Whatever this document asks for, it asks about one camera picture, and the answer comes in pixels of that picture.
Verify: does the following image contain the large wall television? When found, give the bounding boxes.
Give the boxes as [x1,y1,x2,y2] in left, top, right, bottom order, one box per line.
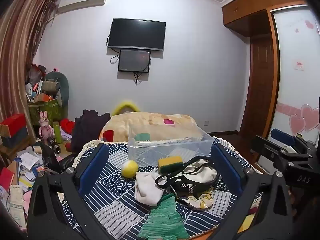
[108,18,167,51]

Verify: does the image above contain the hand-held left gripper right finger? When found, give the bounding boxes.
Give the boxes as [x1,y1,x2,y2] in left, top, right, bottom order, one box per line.
[211,142,294,240]

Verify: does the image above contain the white air conditioner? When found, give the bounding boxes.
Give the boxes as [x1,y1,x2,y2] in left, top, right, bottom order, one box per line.
[56,0,108,14]

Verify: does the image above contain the wooden wardrobe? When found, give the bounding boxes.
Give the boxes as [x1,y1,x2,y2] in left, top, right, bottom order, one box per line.
[222,0,320,140]

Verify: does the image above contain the red box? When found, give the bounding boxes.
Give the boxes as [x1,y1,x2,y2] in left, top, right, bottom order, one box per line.
[0,113,27,132]

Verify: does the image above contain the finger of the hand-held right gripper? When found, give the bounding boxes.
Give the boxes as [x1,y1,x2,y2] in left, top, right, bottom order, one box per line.
[251,135,312,170]
[271,128,300,147]

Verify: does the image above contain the green box of clutter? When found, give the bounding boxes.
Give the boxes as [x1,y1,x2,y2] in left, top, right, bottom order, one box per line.
[28,97,63,126]

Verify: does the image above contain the clear plastic storage box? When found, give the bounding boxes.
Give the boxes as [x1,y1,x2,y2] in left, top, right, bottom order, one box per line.
[127,124,215,167]

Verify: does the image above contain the white sock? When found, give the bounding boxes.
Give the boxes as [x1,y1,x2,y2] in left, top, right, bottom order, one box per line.
[134,171,166,207]

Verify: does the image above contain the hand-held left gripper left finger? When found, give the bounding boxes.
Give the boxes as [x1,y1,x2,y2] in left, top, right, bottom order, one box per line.
[27,142,110,240]

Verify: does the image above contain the dark clothes pile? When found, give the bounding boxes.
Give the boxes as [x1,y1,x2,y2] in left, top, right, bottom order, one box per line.
[71,109,111,153]

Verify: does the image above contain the beige patchwork quilt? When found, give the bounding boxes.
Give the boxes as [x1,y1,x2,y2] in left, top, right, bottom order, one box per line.
[99,111,201,143]

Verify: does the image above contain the black flashlight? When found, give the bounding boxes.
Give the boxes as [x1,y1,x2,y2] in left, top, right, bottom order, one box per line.
[47,137,61,154]

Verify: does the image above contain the pink rabbit figure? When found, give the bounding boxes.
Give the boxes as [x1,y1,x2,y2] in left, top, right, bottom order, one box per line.
[38,111,54,140]

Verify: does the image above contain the red plush item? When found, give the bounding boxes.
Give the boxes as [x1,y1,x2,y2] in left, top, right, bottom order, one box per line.
[60,118,76,134]

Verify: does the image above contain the small wall monitor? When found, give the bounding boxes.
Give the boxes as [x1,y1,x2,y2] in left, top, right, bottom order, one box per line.
[118,49,152,73]

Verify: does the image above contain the pile of papers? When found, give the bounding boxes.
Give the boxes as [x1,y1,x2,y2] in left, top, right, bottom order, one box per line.
[0,145,52,229]

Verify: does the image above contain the yellow felt ball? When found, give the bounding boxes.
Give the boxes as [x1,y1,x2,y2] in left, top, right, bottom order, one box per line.
[121,160,139,179]

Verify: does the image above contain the blue patterned tablecloth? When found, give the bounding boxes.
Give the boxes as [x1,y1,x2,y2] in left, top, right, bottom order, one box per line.
[56,136,266,240]

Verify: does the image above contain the yellow green sponge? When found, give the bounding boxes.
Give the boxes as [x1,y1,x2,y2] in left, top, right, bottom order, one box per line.
[158,156,184,174]

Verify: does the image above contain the black studded strap bag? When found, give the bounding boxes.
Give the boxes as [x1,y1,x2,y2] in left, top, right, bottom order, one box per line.
[155,156,220,198]

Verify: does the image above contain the wooden door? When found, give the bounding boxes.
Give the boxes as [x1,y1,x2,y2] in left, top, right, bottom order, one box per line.
[239,37,276,133]

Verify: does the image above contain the green knitted glove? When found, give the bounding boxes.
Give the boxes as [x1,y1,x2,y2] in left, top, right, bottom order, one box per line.
[137,193,191,240]

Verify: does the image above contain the yellow floral cloth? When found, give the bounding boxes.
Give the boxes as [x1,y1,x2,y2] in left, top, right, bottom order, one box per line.
[179,190,215,210]

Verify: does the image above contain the brown striped curtain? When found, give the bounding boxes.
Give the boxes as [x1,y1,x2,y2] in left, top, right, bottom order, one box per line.
[0,0,59,140]

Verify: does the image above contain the green bottle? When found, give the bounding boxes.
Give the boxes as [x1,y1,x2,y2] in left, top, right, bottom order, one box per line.
[52,121,63,144]

